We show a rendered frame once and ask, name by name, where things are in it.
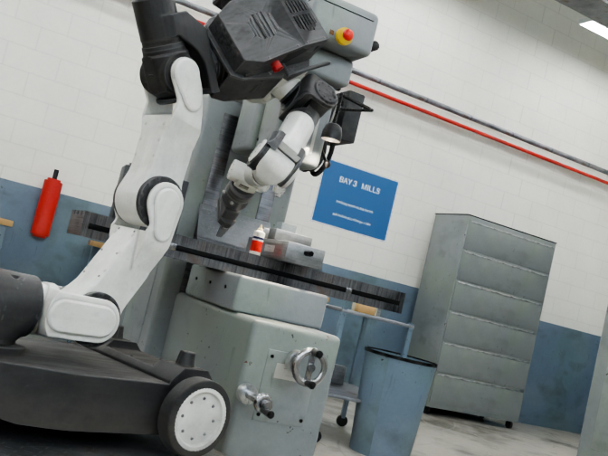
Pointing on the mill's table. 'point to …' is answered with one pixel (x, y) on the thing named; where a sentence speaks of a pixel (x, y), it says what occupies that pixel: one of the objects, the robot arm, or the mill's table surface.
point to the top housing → (356, 16)
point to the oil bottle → (257, 242)
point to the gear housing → (341, 71)
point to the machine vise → (289, 251)
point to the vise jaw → (289, 236)
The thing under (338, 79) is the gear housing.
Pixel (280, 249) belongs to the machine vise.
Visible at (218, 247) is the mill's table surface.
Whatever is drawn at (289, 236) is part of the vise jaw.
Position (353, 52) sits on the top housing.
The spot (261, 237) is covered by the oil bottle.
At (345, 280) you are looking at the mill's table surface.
